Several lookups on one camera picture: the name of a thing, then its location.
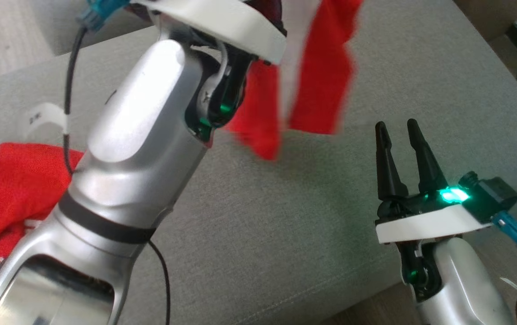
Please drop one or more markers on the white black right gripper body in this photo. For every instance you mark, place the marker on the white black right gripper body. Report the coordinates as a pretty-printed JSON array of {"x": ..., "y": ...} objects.
[{"x": 425, "y": 223}]

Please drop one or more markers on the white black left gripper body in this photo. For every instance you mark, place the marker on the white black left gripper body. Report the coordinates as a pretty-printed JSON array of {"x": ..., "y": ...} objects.
[{"x": 222, "y": 22}]

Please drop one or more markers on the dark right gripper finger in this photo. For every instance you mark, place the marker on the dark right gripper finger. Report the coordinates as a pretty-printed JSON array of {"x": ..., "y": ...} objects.
[
  {"x": 388, "y": 171},
  {"x": 426, "y": 167}
]

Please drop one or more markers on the red shorts white trim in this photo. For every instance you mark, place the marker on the red shorts white trim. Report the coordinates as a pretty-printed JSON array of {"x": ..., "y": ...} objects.
[{"x": 321, "y": 76}]

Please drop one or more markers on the red Bulls jersey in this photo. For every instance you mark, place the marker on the red Bulls jersey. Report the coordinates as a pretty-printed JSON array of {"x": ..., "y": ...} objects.
[{"x": 10, "y": 194}]

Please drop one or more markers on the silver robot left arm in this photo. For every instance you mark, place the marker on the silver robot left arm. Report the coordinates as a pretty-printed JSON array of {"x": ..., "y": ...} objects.
[{"x": 141, "y": 135}]

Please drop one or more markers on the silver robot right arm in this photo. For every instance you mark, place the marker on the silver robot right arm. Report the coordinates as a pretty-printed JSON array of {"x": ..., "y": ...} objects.
[{"x": 461, "y": 284}]

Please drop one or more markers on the grey fabric sofa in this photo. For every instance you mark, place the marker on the grey fabric sofa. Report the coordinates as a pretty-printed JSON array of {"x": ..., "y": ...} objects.
[{"x": 285, "y": 225}]

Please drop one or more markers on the yellow-brown furniture piece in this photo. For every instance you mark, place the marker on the yellow-brown furniture piece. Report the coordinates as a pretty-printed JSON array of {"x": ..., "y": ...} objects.
[{"x": 488, "y": 16}]

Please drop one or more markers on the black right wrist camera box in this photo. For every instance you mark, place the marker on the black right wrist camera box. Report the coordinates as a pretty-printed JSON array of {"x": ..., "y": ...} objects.
[{"x": 493, "y": 196}]

